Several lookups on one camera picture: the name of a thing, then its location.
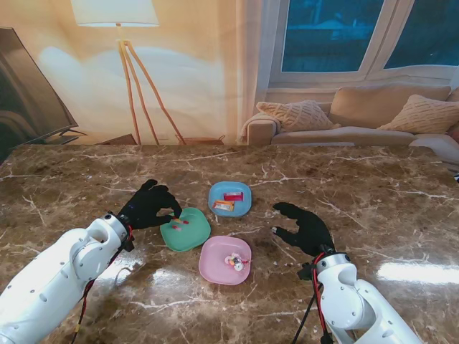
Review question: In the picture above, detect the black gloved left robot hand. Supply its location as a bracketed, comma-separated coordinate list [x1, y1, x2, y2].
[118, 178, 183, 231]

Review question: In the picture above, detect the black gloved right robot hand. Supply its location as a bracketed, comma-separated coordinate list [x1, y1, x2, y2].
[269, 201, 336, 259]

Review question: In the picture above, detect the pink bow candy cluster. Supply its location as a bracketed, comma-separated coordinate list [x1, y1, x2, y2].
[224, 252, 250, 272]

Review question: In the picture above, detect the green square plastic dish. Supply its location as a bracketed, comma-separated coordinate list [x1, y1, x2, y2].
[159, 206, 212, 253]

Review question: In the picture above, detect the blue square plastic dish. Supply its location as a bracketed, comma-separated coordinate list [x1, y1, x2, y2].
[208, 181, 253, 219]

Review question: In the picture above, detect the pink square plastic dish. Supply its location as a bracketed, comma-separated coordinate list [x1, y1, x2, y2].
[198, 235, 252, 286]

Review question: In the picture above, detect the cream knitted cushion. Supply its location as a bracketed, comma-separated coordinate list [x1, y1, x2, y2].
[376, 94, 459, 134]
[255, 100, 341, 132]

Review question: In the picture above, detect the beige sofa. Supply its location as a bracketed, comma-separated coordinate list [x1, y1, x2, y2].
[240, 81, 459, 164]

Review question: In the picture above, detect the dark flat screen television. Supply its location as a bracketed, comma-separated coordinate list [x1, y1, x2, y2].
[0, 27, 89, 158]

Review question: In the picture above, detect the sheer cream curtain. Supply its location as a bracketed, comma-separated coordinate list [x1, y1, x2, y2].
[224, 0, 288, 144]

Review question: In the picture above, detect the white framed window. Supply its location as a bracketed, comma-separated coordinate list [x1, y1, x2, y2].
[268, 0, 459, 85]

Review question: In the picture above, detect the wooden tripod floor lamp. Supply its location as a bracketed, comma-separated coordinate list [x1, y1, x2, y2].
[70, 0, 187, 146]

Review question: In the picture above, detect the red black right arm cable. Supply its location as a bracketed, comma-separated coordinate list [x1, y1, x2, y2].
[292, 256, 334, 344]

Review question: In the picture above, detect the red black arm cable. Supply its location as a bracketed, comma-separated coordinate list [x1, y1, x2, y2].
[292, 256, 334, 344]
[70, 224, 136, 344]

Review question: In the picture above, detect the red black left arm cable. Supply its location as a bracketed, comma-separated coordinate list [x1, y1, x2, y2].
[70, 224, 136, 344]

